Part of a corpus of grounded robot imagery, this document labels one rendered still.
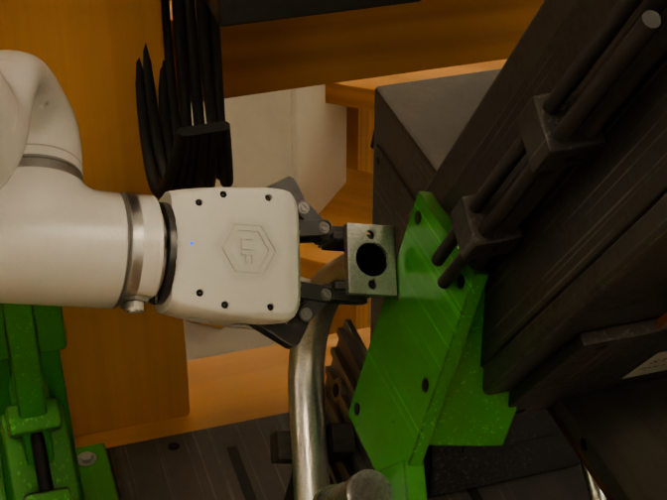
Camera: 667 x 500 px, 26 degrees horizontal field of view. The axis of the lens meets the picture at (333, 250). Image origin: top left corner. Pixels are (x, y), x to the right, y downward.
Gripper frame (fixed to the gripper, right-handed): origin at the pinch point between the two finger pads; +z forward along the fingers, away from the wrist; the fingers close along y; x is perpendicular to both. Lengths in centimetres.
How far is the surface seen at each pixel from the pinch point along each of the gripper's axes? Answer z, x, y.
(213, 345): 50, 184, 27
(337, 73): 9.4, 22.4, 24.8
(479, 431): 8.5, -3.6, -13.0
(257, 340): 59, 182, 28
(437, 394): 3.1, -7.5, -10.9
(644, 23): -6.2, -48.0, 0.2
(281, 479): 5.0, 28.9, -13.8
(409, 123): 8.5, 5.7, 14.3
